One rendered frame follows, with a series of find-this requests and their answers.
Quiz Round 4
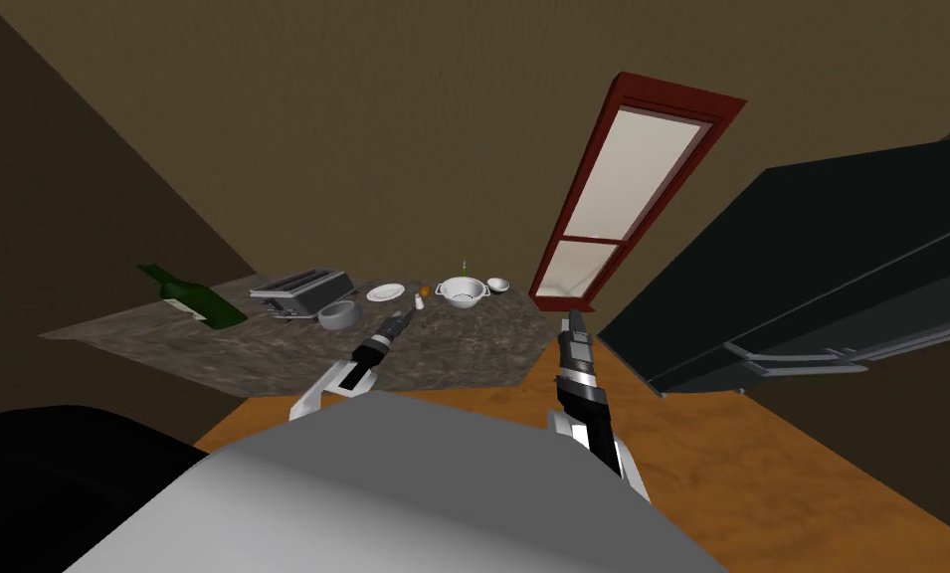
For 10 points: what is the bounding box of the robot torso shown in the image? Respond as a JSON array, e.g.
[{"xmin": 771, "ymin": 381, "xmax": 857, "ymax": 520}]
[{"xmin": 62, "ymin": 389, "xmax": 732, "ymax": 573}]

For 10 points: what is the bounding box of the green glass bottle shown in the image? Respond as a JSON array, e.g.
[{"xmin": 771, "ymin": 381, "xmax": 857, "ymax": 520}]
[{"xmin": 135, "ymin": 262, "xmax": 250, "ymax": 331}]

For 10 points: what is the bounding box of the white pot with handles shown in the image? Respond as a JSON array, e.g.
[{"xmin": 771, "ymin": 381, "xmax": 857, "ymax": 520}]
[{"xmin": 434, "ymin": 275, "xmax": 493, "ymax": 311}]

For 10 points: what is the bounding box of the black fridge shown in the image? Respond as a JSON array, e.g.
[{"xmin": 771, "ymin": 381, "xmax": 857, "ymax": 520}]
[{"xmin": 597, "ymin": 135, "xmax": 950, "ymax": 398}]

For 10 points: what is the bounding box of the grey toaster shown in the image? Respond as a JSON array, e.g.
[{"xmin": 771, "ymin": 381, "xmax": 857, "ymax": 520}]
[{"xmin": 248, "ymin": 268, "xmax": 357, "ymax": 322}]

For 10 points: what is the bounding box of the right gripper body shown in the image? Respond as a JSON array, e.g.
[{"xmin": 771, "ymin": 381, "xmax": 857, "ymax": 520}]
[{"xmin": 557, "ymin": 307, "xmax": 596, "ymax": 374}]

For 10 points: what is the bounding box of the red framed window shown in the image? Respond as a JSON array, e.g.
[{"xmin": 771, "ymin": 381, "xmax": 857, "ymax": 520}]
[{"xmin": 526, "ymin": 71, "xmax": 749, "ymax": 314}]

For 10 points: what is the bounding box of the grey bowl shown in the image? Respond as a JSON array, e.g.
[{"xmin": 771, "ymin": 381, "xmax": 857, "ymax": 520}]
[{"xmin": 316, "ymin": 298, "xmax": 364, "ymax": 332}]

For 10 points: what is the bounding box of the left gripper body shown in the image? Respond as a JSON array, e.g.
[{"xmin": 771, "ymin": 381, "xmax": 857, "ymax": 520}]
[{"xmin": 377, "ymin": 307, "xmax": 417, "ymax": 345}]

